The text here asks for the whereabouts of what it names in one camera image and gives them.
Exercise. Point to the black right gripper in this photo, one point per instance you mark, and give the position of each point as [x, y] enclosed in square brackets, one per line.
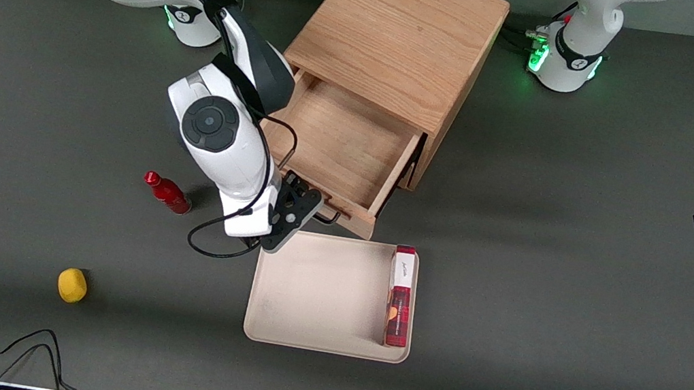
[300, 185]

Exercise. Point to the wooden drawer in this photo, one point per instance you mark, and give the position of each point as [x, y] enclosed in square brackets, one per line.
[340, 146]

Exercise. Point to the wooden drawer cabinet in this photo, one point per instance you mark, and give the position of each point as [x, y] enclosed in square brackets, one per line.
[406, 32]

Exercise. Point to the beige plastic tray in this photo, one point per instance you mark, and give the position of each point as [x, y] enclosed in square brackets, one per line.
[318, 294]

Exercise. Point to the red plastic bottle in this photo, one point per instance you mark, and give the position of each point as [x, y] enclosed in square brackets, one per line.
[171, 195]

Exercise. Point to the red white cookie box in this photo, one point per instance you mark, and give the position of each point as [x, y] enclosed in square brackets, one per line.
[398, 313]

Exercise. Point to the yellow lemon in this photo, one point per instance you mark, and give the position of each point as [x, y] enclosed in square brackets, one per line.
[72, 286]

